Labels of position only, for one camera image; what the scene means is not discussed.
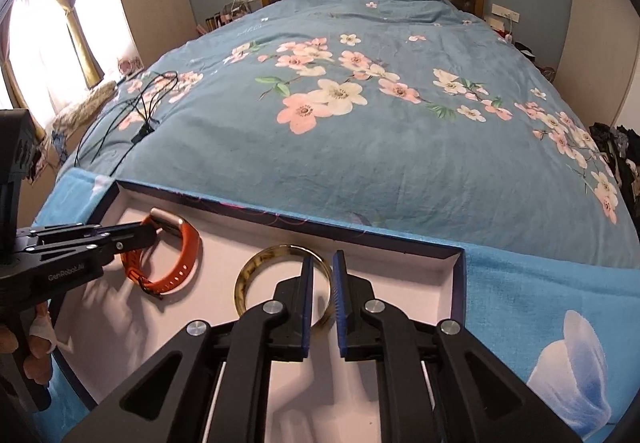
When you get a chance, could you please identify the orange smart watch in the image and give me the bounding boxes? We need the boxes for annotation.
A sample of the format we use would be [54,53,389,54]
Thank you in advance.
[120,207,201,298]

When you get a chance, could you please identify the tortoiseshell bangle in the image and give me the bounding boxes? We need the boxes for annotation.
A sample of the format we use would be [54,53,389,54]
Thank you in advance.
[233,243,335,329]

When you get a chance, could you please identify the person's left hand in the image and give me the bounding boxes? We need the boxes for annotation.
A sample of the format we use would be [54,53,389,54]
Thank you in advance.
[23,302,56,385]

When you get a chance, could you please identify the blue floral blanket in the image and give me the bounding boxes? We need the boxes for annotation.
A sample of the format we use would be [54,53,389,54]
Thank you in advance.
[29,166,640,443]

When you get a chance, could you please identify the navy tray white inside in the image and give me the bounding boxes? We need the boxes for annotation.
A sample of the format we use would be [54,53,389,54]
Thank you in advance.
[49,178,468,443]

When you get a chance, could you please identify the black cables on bed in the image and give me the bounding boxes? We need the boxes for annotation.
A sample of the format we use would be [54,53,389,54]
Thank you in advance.
[71,69,180,177]

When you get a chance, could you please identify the pile of dark clothes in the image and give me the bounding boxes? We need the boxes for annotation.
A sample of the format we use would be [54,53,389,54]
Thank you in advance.
[589,122,640,231]

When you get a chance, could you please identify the teal floral duvet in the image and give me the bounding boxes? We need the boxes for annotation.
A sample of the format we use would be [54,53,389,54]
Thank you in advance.
[67,0,639,269]

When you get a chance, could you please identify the clothes on window sill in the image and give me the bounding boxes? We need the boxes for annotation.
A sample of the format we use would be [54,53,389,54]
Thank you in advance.
[28,80,116,182]

